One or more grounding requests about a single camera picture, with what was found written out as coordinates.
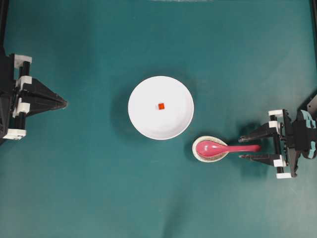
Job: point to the white round bowl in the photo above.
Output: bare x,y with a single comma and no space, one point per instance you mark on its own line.
161,124

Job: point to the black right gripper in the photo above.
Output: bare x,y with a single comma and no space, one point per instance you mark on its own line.
280,128

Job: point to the black table frame rail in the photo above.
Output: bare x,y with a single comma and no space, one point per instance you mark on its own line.
3,18

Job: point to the black wrist camera with teal foam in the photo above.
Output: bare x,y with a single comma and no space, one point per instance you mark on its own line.
305,134

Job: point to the small red block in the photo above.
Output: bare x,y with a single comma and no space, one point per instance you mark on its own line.
161,106

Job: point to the speckled ceramic spoon rest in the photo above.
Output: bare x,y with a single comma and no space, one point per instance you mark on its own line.
207,159

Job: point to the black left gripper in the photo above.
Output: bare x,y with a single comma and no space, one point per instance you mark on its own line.
13,112

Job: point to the pink plastic spoon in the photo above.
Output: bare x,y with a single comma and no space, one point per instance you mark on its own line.
209,148

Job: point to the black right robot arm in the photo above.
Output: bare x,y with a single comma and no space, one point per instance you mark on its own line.
309,104

